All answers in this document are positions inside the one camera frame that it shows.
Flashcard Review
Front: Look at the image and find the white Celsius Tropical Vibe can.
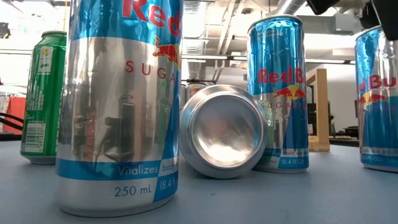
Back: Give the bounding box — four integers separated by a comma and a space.
185, 82, 209, 102

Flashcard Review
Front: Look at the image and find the green Sprite can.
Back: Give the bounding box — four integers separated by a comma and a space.
20, 30, 68, 165
179, 84, 268, 180

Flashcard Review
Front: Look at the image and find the wooden slatted shelf rack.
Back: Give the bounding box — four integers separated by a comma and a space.
306, 67, 331, 152

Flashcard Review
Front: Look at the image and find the long ceiling light strip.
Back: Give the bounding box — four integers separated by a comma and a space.
182, 54, 229, 61
304, 58, 354, 65

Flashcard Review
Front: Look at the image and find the blue silver Red Bull can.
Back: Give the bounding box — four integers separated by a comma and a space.
247, 14, 310, 174
55, 0, 184, 218
354, 25, 398, 174

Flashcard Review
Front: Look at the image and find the dark background desk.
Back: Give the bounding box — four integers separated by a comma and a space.
328, 125, 358, 147

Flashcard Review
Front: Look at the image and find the black ceiling-mounted device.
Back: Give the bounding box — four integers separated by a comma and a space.
0, 22, 12, 40

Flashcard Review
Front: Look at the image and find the red background object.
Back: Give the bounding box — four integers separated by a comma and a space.
3, 95, 27, 135

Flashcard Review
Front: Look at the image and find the grey rectangular ceiling duct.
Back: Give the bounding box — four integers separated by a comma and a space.
300, 12, 355, 34

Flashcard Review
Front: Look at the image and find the silver round ceiling duct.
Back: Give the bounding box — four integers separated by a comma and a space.
275, 0, 312, 16

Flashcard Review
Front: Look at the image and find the ribbed silver ventilation duct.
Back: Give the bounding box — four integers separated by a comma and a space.
183, 0, 205, 82

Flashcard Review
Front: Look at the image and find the black curved cable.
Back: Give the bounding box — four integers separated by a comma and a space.
0, 118, 24, 132
0, 111, 25, 124

